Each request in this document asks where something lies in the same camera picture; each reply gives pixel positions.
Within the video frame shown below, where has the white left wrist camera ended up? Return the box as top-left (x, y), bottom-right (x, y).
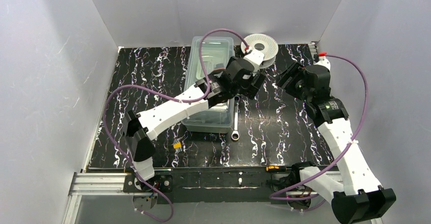
top-left (244, 47), bottom-right (264, 72)

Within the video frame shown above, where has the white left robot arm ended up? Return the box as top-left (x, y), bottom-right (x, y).
top-left (123, 51), bottom-right (265, 181)

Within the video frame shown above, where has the yellow black screwdriver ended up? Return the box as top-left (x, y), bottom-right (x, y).
top-left (265, 165), bottom-right (288, 173)

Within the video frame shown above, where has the black marbled table mat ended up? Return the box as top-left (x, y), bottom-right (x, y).
top-left (84, 44), bottom-right (348, 173)

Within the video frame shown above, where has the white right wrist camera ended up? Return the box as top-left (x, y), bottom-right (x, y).
top-left (315, 52), bottom-right (331, 71)

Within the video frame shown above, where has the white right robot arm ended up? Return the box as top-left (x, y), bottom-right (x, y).
top-left (276, 61), bottom-right (396, 223)

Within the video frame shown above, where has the silver combination wrench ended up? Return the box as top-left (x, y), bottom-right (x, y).
top-left (231, 95), bottom-right (240, 141)

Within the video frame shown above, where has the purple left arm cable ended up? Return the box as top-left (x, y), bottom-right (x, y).
top-left (102, 28), bottom-right (252, 223)

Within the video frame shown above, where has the white filament spool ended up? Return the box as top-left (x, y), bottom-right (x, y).
top-left (241, 34), bottom-right (279, 69)

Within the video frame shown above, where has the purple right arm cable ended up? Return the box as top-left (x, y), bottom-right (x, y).
top-left (269, 54), bottom-right (370, 212)

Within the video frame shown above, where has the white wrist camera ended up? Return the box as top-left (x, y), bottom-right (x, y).
top-left (315, 52), bottom-right (331, 71)
top-left (244, 47), bottom-right (264, 72)

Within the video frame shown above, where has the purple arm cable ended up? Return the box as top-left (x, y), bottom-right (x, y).
top-left (102, 28), bottom-right (252, 223)
top-left (269, 54), bottom-right (370, 212)

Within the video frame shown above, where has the small yellow bit holder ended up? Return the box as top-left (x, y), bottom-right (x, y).
top-left (173, 141), bottom-right (183, 153)

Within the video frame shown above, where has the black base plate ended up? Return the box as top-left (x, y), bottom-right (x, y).
top-left (123, 167), bottom-right (290, 204)

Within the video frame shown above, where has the aluminium frame rail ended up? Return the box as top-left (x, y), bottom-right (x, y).
top-left (63, 167), bottom-right (337, 223)

